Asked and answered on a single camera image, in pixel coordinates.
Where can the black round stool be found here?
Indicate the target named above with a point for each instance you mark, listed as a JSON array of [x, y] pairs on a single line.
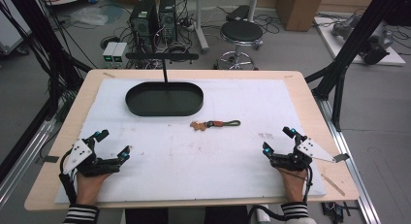
[[241, 33]]

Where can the large black computer tower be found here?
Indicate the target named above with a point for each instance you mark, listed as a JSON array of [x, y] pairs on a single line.
[[143, 23]]

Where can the brown cardboard box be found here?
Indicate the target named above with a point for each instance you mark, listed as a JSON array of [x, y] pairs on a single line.
[[299, 9]]

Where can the white foam mat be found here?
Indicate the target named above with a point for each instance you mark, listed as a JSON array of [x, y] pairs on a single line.
[[194, 159]]

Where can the white stand post with foot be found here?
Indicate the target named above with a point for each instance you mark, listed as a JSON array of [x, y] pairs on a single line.
[[201, 23]]

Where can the electronics board on floor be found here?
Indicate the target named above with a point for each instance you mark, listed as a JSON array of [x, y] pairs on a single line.
[[334, 211]]

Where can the grey tape strip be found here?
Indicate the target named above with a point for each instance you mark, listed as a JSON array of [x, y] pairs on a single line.
[[50, 159]]

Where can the aluminium rail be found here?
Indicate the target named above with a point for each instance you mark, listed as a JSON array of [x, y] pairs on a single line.
[[22, 159], [352, 172]]

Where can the clear plastic bag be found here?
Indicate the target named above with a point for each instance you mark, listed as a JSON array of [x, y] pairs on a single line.
[[88, 16]]

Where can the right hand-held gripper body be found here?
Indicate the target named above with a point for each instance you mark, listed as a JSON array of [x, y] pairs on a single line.
[[310, 149]]

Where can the black hanger stand with tray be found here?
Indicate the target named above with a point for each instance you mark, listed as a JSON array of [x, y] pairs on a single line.
[[164, 101]]

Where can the person's right hand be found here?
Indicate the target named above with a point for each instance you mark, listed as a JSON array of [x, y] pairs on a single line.
[[294, 185]]

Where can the white board with robot parts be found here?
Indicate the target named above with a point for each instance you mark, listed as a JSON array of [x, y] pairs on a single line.
[[355, 39]]

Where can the black metal frame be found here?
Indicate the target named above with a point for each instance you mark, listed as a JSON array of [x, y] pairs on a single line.
[[51, 56], [352, 36]]

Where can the white power supply box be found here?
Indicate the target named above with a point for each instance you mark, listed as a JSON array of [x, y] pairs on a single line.
[[109, 52], [119, 52]]

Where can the slim black computer tower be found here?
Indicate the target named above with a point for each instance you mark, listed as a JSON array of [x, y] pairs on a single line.
[[168, 18]]

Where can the person's left hand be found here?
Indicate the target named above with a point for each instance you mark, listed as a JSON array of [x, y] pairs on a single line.
[[90, 186]]

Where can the thin wooden stick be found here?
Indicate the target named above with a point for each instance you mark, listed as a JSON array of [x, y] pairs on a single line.
[[332, 184]]

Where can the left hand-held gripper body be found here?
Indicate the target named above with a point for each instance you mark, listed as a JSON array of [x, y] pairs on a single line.
[[82, 154]]

